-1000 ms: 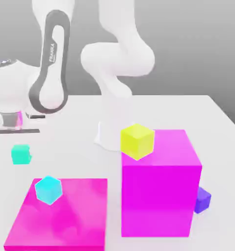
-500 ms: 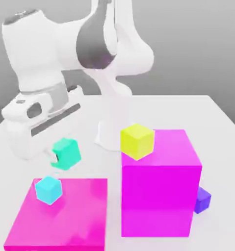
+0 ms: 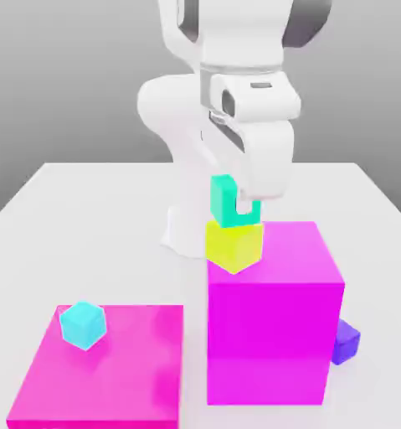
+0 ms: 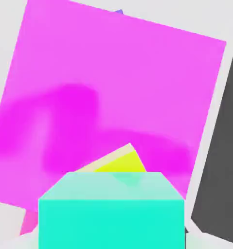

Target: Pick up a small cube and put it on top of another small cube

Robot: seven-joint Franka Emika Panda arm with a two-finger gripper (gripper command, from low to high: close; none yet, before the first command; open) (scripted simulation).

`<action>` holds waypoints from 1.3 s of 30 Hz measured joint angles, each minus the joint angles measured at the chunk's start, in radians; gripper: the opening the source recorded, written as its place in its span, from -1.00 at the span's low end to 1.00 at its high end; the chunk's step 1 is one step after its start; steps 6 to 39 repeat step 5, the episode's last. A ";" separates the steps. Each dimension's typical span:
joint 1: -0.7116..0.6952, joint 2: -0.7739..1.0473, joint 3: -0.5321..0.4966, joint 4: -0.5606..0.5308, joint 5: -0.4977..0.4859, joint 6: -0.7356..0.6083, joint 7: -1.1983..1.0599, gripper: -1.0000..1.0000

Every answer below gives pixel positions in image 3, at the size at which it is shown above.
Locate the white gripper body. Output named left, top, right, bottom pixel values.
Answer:
left=200, top=110, right=296, bottom=201

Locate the small green cube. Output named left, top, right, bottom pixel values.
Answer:
left=208, top=173, right=262, bottom=230

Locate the small yellow cube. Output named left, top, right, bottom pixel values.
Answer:
left=204, top=220, right=265, bottom=276

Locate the small purple cube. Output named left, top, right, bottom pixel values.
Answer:
left=330, top=318, right=362, bottom=367

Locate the small cyan cube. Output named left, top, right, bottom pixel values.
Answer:
left=59, top=300, right=108, bottom=352

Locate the large magenta box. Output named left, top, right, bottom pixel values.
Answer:
left=206, top=220, right=347, bottom=407

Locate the large pink box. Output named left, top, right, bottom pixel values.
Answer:
left=5, top=302, right=185, bottom=429

